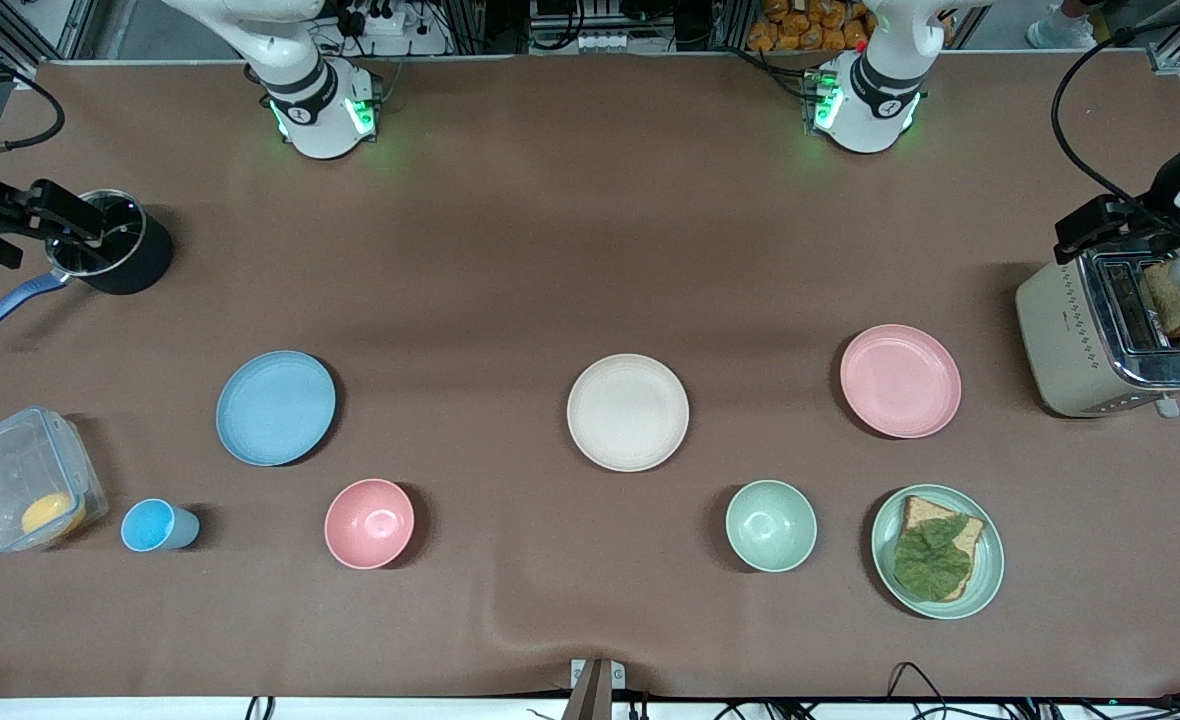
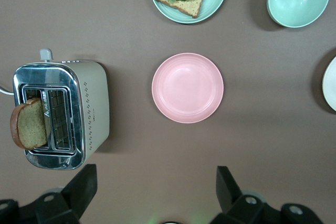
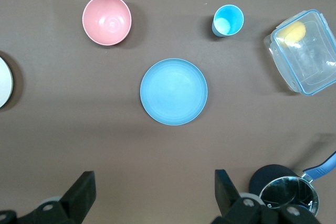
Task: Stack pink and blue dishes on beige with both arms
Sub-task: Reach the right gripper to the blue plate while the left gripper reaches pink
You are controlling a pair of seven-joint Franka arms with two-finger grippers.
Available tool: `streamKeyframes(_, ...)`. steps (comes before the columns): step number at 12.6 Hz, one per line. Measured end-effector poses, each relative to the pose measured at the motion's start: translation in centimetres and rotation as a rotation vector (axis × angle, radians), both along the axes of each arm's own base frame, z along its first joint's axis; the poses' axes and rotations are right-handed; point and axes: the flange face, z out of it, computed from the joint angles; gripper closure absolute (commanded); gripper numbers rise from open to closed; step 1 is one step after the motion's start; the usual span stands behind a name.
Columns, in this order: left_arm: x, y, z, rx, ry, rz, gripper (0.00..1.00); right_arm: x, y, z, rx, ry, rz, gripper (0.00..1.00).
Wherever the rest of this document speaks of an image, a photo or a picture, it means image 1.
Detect black looped cable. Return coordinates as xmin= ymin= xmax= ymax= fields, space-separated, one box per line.
xmin=888 ymin=662 xmax=953 ymax=719

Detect beige chrome toaster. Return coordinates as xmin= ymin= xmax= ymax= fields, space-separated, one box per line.
xmin=1014 ymin=245 xmax=1180 ymax=419

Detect black pot with blue handle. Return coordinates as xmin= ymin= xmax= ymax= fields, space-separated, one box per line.
xmin=0 ymin=188 xmax=176 ymax=344

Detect yellow food piece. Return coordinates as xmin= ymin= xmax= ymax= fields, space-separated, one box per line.
xmin=20 ymin=490 xmax=88 ymax=538

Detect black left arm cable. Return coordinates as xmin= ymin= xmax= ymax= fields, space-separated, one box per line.
xmin=1050 ymin=8 xmax=1180 ymax=241

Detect clear plastic container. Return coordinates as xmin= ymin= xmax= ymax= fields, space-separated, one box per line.
xmin=0 ymin=406 xmax=109 ymax=554

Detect orange snack bag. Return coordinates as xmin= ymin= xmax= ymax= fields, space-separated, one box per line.
xmin=747 ymin=0 xmax=876 ymax=53

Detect metal table clamp bracket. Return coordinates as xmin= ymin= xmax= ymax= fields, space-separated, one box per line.
xmin=570 ymin=658 xmax=628 ymax=720

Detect beige plate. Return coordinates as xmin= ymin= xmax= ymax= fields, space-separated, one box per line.
xmin=566 ymin=353 xmax=691 ymax=473

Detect brown toast slice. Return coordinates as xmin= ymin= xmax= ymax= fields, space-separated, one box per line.
xmin=1140 ymin=258 xmax=1180 ymax=339

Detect pink bowl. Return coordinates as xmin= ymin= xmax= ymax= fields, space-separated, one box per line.
xmin=324 ymin=478 xmax=417 ymax=571

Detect blue cup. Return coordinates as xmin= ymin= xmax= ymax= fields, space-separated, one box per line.
xmin=120 ymin=498 xmax=201 ymax=554

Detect green lettuce leaf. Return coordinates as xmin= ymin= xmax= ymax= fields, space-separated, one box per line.
xmin=893 ymin=515 xmax=973 ymax=603

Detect pink plate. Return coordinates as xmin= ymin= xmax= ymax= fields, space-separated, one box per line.
xmin=839 ymin=323 xmax=963 ymax=440

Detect white sneaker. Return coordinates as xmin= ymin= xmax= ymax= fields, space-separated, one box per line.
xmin=1026 ymin=5 xmax=1101 ymax=51

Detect green plate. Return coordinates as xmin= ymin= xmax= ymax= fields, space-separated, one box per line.
xmin=871 ymin=484 xmax=1006 ymax=621

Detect blue plate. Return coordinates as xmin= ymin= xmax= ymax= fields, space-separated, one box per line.
xmin=215 ymin=350 xmax=338 ymax=468

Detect green bowl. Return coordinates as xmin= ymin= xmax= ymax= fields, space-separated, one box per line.
xmin=725 ymin=479 xmax=819 ymax=574

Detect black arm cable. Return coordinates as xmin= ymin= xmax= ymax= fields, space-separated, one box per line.
xmin=0 ymin=30 xmax=67 ymax=159
xmin=1050 ymin=8 xmax=1180 ymax=241

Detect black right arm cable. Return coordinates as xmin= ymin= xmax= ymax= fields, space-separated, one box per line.
xmin=0 ymin=30 xmax=67 ymax=159

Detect bread slice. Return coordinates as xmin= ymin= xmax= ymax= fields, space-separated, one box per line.
xmin=895 ymin=495 xmax=986 ymax=603

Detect brown table cloth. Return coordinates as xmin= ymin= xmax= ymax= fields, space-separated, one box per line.
xmin=0 ymin=55 xmax=1180 ymax=701

